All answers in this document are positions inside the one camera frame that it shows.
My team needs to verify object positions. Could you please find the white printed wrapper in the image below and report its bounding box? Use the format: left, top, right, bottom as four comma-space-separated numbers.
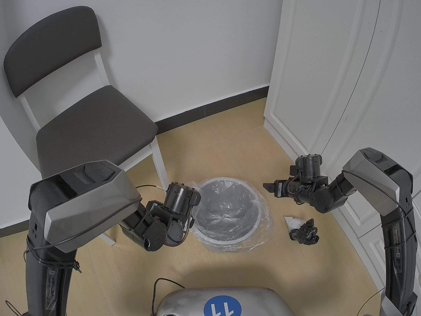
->
284, 215, 305, 234

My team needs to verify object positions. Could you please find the pale grey trash bin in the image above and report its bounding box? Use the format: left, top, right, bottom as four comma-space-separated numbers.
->
193, 177, 264, 251

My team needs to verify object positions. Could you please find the grey white chair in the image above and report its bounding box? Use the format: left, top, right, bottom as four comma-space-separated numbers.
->
3, 6, 175, 246

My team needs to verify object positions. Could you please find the clear plastic bag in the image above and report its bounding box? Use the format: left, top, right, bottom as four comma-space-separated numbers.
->
174, 176, 276, 253

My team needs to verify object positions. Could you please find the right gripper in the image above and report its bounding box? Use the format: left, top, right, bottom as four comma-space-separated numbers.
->
262, 179, 298, 198

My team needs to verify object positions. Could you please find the white wardrobe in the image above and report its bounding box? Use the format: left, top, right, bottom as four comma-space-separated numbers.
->
263, 0, 421, 309

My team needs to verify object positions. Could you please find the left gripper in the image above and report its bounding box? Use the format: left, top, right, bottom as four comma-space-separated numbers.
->
180, 213, 195, 234

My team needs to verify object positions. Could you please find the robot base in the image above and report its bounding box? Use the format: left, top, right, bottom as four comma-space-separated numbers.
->
158, 287, 295, 316

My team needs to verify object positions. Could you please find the black cable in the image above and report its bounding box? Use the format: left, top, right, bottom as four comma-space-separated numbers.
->
151, 278, 188, 315

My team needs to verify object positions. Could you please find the black plastic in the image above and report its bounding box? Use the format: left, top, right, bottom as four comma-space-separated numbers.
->
289, 219, 320, 245

